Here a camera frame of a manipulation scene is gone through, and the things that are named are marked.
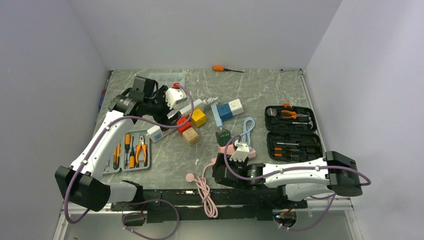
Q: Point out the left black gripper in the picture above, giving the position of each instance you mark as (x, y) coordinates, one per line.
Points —
(163, 119)

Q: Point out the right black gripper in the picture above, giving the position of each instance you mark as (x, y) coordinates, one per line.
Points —
(228, 162)

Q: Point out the white power strip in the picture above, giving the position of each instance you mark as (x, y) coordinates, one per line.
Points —
(155, 133)

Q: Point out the dark green cube adapter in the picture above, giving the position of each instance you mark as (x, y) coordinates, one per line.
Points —
(223, 137)

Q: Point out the red cube socket adapter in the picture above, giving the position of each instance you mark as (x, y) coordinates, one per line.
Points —
(185, 125)

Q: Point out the light blue power strip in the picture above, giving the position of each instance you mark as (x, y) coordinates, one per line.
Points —
(217, 118)

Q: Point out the yellow cube socket adapter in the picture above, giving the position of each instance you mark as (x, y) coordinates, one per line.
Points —
(198, 118)

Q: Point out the beige cube socket adapter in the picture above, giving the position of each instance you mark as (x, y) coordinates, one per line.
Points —
(191, 136)

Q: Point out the blue cube socket adapter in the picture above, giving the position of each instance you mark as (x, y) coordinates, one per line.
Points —
(225, 112)

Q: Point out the white cube socket adapter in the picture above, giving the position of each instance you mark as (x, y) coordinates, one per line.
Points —
(236, 107)

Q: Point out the pink power strip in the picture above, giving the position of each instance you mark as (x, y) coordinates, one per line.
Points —
(230, 151)

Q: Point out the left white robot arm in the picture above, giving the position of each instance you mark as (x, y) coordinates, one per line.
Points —
(80, 182)

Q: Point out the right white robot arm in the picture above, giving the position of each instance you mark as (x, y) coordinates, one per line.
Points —
(334, 173)

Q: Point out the clear plastic organizer box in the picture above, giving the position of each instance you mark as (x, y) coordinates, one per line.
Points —
(168, 78)

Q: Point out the blue red pen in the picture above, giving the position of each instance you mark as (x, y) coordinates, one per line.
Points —
(102, 96)

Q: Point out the orange pliers in tray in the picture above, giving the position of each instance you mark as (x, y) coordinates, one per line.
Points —
(141, 154)

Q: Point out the grey tool tray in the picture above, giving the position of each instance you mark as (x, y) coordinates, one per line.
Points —
(123, 156)

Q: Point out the black tool case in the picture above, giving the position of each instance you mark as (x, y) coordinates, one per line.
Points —
(292, 140)

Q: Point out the orange pliers in case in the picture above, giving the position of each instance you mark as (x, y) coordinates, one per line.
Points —
(287, 114)

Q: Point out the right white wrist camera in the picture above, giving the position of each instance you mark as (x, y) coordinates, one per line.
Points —
(241, 152)

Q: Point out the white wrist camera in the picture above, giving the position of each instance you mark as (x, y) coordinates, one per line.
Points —
(174, 96)
(241, 152)

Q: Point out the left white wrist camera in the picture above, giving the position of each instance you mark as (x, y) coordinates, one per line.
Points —
(174, 96)

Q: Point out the orange handled screwdriver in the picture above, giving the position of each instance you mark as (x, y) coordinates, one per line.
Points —
(218, 68)

